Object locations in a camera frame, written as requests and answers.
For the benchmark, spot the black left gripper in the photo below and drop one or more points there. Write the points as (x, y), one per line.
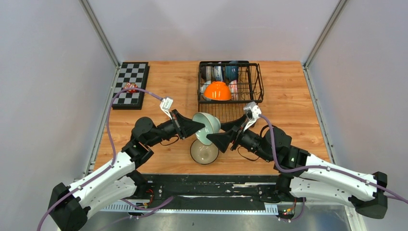
(184, 126)

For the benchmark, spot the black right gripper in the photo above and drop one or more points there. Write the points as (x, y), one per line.
(222, 140)

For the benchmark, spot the celadon green bowl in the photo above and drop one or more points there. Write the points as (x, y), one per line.
(211, 125)

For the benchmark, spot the white orange bowl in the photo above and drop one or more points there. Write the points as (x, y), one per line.
(218, 91)

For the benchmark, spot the teal dashed pattern bowl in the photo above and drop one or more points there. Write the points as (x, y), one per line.
(203, 88)

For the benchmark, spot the black wire dish rack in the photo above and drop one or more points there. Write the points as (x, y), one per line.
(250, 89)

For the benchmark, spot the orange floral pattern bowl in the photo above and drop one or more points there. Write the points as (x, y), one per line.
(233, 86)

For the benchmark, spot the white blue striped bowl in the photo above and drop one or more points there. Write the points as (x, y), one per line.
(218, 72)

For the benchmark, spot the beige interior bowl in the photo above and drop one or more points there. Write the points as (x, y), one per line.
(206, 71)

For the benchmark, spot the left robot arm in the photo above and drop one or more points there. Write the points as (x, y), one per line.
(71, 206)

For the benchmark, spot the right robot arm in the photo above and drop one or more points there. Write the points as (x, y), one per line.
(304, 175)

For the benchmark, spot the red owl toy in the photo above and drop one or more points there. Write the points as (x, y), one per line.
(131, 87)

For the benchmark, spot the black white chessboard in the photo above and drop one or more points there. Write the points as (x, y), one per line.
(131, 75)

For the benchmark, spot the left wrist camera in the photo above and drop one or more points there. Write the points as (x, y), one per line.
(165, 106)

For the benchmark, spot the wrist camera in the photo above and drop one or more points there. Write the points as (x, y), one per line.
(252, 112)
(165, 106)

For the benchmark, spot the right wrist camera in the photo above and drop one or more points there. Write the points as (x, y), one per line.
(252, 112)

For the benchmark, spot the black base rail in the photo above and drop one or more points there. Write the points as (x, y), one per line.
(213, 194)

